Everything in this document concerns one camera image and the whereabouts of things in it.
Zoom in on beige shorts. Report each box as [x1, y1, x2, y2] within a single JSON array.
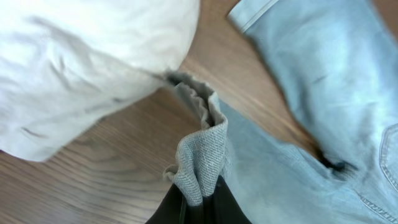
[[1, 0, 200, 162]]

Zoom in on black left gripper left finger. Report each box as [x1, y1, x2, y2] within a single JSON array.
[[146, 184, 186, 224]]

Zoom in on light blue denim shorts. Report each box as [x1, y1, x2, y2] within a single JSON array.
[[164, 0, 397, 223]]

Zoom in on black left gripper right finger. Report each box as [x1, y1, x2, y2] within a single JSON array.
[[185, 176, 251, 224]]

